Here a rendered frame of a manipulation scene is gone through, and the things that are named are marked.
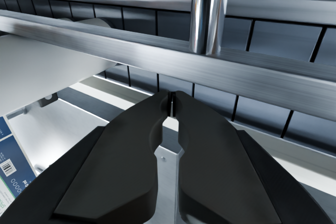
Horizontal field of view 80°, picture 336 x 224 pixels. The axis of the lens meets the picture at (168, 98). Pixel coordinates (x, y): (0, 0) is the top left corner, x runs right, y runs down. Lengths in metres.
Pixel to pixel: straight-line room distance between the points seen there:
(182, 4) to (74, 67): 0.10
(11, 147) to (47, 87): 0.41
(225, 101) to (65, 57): 0.13
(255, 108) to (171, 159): 0.13
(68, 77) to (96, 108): 0.16
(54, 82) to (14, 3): 0.21
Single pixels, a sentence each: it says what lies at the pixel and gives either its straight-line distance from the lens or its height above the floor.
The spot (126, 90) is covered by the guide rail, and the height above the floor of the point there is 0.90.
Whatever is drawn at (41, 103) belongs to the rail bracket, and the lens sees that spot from 0.34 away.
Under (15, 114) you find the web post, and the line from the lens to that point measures 0.56.
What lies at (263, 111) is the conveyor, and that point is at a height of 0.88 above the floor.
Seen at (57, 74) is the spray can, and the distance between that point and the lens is 0.17.
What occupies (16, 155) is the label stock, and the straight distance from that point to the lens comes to 0.59.
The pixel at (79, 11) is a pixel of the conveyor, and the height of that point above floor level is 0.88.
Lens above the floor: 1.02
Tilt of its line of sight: 46 degrees down
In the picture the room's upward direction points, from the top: 129 degrees counter-clockwise
